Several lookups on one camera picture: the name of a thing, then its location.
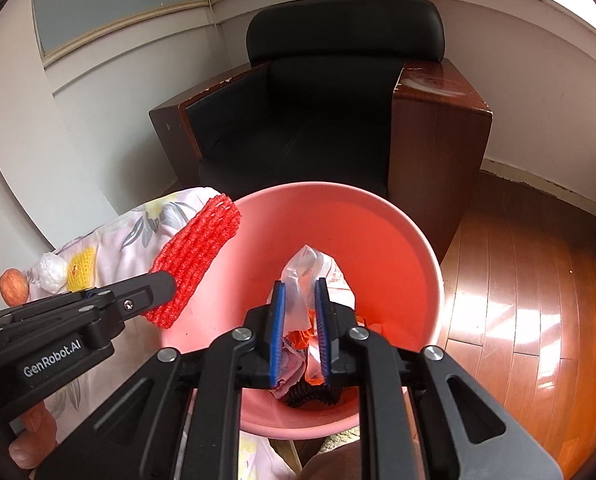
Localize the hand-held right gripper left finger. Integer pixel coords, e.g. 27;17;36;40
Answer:
35;280;289;480

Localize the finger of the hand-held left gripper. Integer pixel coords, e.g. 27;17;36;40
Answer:
95;271;178;332

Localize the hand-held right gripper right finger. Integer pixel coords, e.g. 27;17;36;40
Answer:
314;276;564;480

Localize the white plastic bag orange print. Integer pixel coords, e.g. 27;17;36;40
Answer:
278;245;359;386

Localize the red foam fruit net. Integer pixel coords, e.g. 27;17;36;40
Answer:
142;194;242;330

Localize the pink plastic bucket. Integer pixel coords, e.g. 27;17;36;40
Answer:
155;181;445;443

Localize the person's left hand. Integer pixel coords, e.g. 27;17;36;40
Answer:
8;402;62;471

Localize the pink floral cloth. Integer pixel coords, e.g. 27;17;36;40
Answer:
25;186;299;480

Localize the black mesh net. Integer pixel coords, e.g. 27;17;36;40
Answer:
283;377;341;408

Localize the yellow foam net red label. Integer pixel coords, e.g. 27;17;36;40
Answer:
65;245;99;293

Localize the red apple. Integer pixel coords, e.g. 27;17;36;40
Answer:
0;268;31;308

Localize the crumpled clear plastic bag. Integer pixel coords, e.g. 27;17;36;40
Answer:
28;252;71;293

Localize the person's leg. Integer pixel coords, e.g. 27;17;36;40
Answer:
303;440;364;480

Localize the black leather wooden armchair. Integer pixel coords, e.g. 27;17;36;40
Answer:
149;0;494;266

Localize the frosted glass window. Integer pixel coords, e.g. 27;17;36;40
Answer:
30;0;211;58

